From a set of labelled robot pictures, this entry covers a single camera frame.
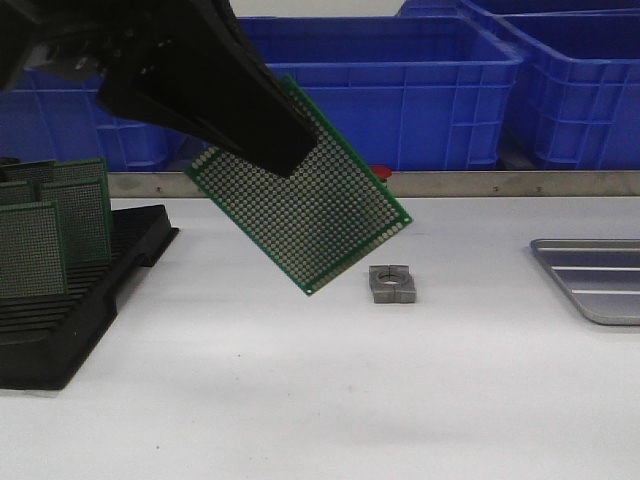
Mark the right blue plastic crate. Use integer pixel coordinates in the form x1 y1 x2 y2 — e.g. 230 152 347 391
494 13 640 171

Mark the grey metal clamp block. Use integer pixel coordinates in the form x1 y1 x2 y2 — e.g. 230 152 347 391
369 265 417 304

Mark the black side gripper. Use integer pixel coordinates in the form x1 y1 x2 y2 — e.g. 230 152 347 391
1 1 240 153

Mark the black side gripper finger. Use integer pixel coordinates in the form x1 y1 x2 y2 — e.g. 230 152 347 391
139 1 317 177

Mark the silver metal tray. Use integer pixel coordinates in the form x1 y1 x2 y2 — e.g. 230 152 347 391
530 239 639 327

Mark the green perfboard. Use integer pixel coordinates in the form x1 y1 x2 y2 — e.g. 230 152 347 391
51 158 108 184
0 180 36 206
1 160 55 183
1 201 67 300
40 177 111 265
185 75 412 295

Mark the blue plastic crate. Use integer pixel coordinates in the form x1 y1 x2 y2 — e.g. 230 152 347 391
1 70 209 172
241 16 522 171
494 13 640 171

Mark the metal table edge rail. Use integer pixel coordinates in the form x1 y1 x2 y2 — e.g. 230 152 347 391
109 170 639 198

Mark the left blue plastic crate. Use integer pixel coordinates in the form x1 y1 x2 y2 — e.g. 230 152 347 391
1 70 209 172

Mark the back right blue crate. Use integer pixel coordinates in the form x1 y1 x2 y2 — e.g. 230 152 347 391
397 0 639 18

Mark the centre blue plastic crate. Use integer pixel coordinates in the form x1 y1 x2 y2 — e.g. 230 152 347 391
241 16 522 171

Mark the red emergency stop button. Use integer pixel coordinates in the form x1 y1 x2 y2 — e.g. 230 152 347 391
370 165 393 183

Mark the black slotted board rack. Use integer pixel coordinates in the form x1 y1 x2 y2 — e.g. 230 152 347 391
1 204 179 391

